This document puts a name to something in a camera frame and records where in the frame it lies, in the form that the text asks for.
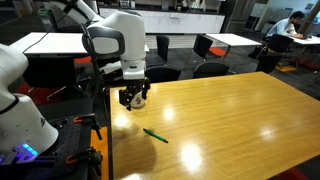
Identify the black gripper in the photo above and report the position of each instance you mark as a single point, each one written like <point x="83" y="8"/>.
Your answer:
<point x="136" y="85"/>

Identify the white ceramic cup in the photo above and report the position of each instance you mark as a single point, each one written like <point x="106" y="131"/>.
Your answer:
<point x="138" y="102"/>

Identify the green pen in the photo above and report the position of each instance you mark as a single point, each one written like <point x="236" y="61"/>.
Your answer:
<point x="155" y="135"/>

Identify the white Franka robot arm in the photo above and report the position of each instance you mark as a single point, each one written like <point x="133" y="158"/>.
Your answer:
<point x="20" y="126"/>

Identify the black office chair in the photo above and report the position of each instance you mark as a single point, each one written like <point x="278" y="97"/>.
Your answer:
<point x="162" y="46"/>
<point x="202" y="45"/>
<point x="161" y="74"/>
<point x="268" y="63"/>
<point x="280" y="43"/>
<point x="50" y="71"/>
<point x="210" y="70"/>

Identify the orange seat cushion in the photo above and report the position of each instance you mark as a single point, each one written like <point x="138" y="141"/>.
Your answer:
<point x="82" y="60"/>
<point x="217" y="51"/>

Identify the white kitchen counter cabinets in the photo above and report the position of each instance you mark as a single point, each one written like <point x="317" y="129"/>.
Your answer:
<point x="173" y="23"/>

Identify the white table with thin legs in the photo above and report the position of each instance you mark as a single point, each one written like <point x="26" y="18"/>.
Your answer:
<point x="233" y="39"/>

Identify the green waste bin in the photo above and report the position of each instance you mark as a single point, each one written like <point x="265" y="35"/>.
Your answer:
<point x="43" y="16"/>

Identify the white board panel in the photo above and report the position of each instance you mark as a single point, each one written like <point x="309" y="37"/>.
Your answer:
<point x="258" y="10"/>

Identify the seated man light blue shirt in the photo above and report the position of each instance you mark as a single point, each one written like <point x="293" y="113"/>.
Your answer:
<point x="283" y="25"/>

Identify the red seat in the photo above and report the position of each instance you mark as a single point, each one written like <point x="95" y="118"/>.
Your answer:
<point x="290" y="174"/>

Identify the white desk with laptop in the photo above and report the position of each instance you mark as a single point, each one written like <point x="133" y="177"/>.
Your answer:
<point x="308" y="40"/>

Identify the slanted wooden column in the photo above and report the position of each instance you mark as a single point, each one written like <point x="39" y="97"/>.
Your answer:
<point x="310" y="16"/>

